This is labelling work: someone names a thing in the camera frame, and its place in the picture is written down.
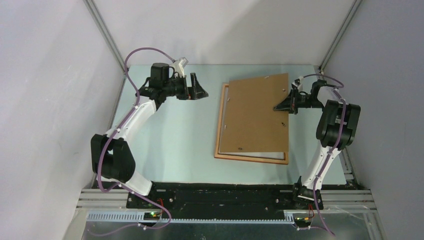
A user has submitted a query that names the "aluminium rail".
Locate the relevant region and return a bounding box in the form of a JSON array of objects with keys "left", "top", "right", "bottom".
[
  {"left": 82, "top": 0, "right": 129, "bottom": 190},
  {"left": 77, "top": 189, "right": 377, "bottom": 214},
  {"left": 316, "top": 0, "right": 364, "bottom": 182}
]

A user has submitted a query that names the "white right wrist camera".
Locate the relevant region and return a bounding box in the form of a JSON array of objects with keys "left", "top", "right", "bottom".
[{"left": 291, "top": 76, "right": 304, "bottom": 92}]

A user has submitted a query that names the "aluminium rail right side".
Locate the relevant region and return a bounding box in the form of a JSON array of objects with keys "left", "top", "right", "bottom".
[{"left": 316, "top": 0, "right": 364, "bottom": 182}]

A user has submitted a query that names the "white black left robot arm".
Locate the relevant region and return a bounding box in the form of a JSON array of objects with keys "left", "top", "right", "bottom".
[{"left": 90, "top": 57, "right": 209, "bottom": 208}]

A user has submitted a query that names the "aluminium front rail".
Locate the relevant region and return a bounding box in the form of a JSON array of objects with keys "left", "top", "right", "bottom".
[{"left": 77, "top": 189, "right": 377, "bottom": 214}]

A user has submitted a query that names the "sunset landscape photo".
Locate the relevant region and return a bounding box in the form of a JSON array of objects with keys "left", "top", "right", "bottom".
[{"left": 219, "top": 90, "right": 284, "bottom": 160}]

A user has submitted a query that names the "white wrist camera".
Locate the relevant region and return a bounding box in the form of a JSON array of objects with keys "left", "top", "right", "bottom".
[
  {"left": 291, "top": 76, "right": 304, "bottom": 92},
  {"left": 170, "top": 57, "right": 189, "bottom": 78}
]

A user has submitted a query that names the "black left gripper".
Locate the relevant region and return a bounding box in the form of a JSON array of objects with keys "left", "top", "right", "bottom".
[{"left": 162, "top": 73, "right": 208, "bottom": 101}]

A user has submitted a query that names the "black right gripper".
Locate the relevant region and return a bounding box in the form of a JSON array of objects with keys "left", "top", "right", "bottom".
[{"left": 273, "top": 87, "right": 324, "bottom": 115}]

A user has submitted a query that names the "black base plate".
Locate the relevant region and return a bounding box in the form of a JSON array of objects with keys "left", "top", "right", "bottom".
[{"left": 126, "top": 188, "right": 317, "bottom": 220}]

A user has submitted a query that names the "grey slotted cable duct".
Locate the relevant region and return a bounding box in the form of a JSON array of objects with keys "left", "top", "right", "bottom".
[{"left": 86, "top": 210, "right": 295, "bottom": 225}]

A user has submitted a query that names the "wooden picture frame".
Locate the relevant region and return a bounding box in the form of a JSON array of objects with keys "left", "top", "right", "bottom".
[{"left": 213, "top": 83, "right": 289, "bottom": 165}]

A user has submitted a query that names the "aluminium rail left side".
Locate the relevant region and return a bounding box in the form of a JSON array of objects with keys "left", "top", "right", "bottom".
[{"left": 82, "top": 0, "right": 129, "bottom": 190}]

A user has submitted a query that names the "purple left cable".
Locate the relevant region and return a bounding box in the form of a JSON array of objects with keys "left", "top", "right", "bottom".
[{"left": 88, "top": 47, "right": 176, "bottom": 238}]

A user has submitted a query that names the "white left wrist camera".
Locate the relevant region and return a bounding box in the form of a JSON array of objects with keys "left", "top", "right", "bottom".
[{"left": 170, "top": 57, "right": 189, "bottom": 78}]

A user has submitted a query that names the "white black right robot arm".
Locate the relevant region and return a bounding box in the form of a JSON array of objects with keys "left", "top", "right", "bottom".
[{"left": 273, "top": 75, "right": 361, "bottom": 209}]

